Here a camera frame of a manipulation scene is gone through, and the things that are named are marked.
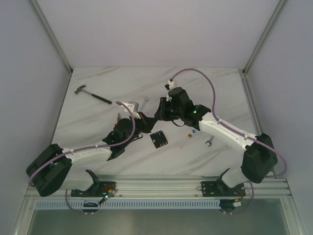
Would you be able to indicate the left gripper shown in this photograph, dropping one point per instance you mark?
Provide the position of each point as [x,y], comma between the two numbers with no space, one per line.
[144,121]

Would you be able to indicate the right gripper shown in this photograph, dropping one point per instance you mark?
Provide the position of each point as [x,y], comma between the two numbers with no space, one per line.
[161,114]

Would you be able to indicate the black fuse box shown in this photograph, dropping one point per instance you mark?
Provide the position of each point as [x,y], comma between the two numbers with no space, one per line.
[159,139]

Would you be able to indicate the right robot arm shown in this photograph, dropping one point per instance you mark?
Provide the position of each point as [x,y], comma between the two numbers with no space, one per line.
[258,153]

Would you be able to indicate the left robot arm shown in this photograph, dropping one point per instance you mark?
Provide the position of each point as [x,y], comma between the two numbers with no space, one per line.
[63,168]

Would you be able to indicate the silver wrench centre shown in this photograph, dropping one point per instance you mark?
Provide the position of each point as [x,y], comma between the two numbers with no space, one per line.
[146,99]

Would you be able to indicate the silver wrench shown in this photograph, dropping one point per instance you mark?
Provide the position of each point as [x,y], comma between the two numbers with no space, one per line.
[210,141]
[146,99]

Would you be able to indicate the silver wrench right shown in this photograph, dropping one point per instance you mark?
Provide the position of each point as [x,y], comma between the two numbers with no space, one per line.
[210,141]

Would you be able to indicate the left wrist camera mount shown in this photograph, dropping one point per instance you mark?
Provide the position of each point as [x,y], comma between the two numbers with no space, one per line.
[131,107]

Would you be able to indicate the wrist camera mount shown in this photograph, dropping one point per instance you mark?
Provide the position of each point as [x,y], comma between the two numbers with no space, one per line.
[170,84]
[131,107]

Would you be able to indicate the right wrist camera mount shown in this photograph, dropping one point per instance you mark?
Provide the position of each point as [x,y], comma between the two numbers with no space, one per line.
[170,84]

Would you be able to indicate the orange handled pliers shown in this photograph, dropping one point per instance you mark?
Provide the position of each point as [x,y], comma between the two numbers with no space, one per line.
[118,118]

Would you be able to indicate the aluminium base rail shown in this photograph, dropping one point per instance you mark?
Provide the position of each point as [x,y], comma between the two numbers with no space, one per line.
[160,192]

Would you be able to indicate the black handled hammer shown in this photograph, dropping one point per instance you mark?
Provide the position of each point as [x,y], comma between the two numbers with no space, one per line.
[82,89]

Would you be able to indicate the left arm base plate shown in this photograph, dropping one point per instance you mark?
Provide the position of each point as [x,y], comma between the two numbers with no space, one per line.
[97,187]

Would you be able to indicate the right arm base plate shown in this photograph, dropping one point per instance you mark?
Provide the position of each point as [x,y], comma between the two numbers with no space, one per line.
[219,189]

